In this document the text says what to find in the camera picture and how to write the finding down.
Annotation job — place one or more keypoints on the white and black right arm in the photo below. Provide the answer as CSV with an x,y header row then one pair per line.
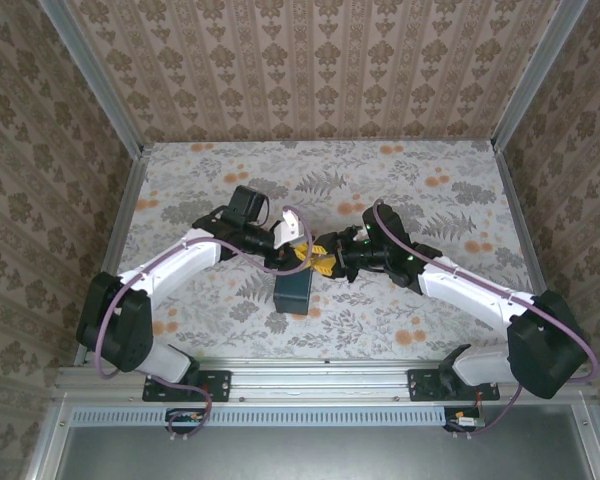
x,y
470,292

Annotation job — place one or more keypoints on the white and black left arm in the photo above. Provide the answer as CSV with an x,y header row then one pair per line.
x,y
180,260

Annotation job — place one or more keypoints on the dark teal box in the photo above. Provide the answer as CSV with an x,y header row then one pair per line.
x,y
292,295

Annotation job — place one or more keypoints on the floral patterned table cover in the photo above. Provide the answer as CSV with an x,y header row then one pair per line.
x,y
360,320

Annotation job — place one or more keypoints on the small electronics board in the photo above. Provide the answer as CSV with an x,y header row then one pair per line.
x,y
185,420
465,420

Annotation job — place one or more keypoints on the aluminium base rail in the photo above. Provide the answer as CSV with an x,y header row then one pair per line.
x,y
320,380

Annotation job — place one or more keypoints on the aluminium side rail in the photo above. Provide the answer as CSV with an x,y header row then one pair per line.
x,y
517,210
125,220

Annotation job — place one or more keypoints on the aluminium frame post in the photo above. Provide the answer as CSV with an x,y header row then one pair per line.
x,y
92,75
540,75

